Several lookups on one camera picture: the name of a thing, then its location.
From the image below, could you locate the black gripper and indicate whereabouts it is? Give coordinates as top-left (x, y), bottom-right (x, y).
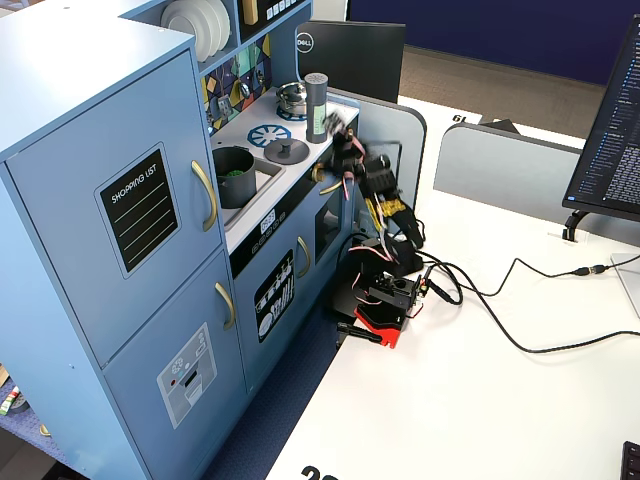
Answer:
top-left (323, 112), bottom-right (369, 175)

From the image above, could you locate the gray salt shaker green label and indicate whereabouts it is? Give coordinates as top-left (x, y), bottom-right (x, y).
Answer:
top-left (303, 72), bottom-right (331, 145)

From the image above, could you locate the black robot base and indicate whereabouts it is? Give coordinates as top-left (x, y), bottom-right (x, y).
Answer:
top-left (324, 272), bottom-right (426, 326)

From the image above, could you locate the gray desk divider panel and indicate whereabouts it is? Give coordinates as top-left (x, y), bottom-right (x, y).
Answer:
top-left (433, 122), bottom-right (640, 247)
top-left (324, 84), bottom-right (429, 237)

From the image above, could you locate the steel pot with lid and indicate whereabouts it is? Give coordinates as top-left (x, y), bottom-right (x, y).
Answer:
top-left (274, 81), bottom-right (309, 117)

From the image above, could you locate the gray pot lid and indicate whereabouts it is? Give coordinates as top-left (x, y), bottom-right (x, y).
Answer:
top-left (263, 138), bottom-right (310, 165)

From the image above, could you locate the black Dell monitor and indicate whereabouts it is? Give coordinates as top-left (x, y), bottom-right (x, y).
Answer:
top-left (294, 19), bottom-right (407, 105)

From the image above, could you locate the gray toy sink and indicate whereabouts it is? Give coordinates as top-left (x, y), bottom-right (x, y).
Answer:
top-left (219, 157), bottom-right (287, 229)

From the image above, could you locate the blue oven door with window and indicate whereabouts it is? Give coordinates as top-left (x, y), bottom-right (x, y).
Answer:
top-left (312, 184), bottom-right (359, 281)

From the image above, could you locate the gray plastic pot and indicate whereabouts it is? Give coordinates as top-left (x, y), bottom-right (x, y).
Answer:
top-left (212, 145), bottom-right (259, 210)

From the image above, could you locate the metal slotted spatula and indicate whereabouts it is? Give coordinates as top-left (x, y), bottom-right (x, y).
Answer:
top-left (215, 74), bottom-right (234, 120)

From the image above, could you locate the black toy microwave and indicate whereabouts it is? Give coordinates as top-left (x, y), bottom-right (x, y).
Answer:
top-left (238, 0), bottom-right (311, 44)

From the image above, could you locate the white toy plate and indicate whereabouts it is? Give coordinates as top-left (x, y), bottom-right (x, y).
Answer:
top-left (159, 0), bottom-right (219, 64)
top-left (214, 0), bottom-right (234, 50)
top-left (199, 0), bottom-right (227, 57)

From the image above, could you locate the black control panel with clock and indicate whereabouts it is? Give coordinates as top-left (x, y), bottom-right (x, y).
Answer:
top-left (228, 164), bottom-right (351, 279)

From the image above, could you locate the black table clamp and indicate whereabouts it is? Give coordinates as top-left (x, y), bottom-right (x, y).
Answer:
top-left (336, 321), bottom-right (384, 346)

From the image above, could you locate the black shopping list board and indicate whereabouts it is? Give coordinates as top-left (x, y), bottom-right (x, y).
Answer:
top-left (94, 142), bottom-right (182, 280)

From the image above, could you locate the blue dishwasher door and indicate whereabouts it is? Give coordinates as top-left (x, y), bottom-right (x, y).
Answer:
top-left (232, 197), bottom-right (321, 396)

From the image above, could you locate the blue wooden toy kitchen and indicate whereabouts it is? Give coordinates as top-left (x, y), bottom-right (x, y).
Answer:
top-left (0, 0), bottom-right (361, 480)

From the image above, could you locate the black monitor showing code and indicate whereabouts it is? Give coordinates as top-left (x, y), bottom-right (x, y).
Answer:
top-left (561, 13), bottom-right (640, 224)

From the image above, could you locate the gray water dispenser sticker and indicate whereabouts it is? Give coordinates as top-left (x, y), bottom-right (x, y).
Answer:
top-left (156, 322), bottom-right (219, 430)

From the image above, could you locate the blue fridge door with dispenser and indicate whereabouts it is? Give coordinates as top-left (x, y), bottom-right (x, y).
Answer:
top-left (102, 249), bottom-right (249, 480)

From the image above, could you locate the tall blue fridge door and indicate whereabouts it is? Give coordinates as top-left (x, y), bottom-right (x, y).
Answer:
top-left (4, 49), bottom-right (224, 369)

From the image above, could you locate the silver monitor stand plate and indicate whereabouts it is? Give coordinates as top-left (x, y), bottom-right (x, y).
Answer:
top-left (610, 252), bottom-right (640, 320)

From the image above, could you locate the black keyboard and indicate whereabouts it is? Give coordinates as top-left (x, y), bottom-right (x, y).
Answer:
top-left (621, 440), bottom-right (640, 480)

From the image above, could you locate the gold dishwasher handle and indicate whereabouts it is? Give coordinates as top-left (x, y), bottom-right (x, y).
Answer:
top-left (296, 235), bottom-right (312, 279)

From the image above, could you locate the long gold fridge handle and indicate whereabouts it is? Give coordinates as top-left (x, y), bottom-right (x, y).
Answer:
top-left (191, 159), bottom-right (219, 233)

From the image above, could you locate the red robot base plate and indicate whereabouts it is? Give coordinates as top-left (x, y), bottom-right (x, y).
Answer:
top-left (353, 305), bottom-right (407, 350)

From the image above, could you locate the short gold fridge handle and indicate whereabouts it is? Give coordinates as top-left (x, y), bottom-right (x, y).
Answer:
top-left (214, 281), bottom-right (237, 331)

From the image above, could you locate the thin black USB cable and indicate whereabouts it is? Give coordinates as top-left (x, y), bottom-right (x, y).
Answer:
top-left (449, 257), bottom-right (614, 297)

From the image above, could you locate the thick black cable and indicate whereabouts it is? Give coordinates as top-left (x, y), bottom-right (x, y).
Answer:
top-left (414, 249), bottom-right (640, 355)

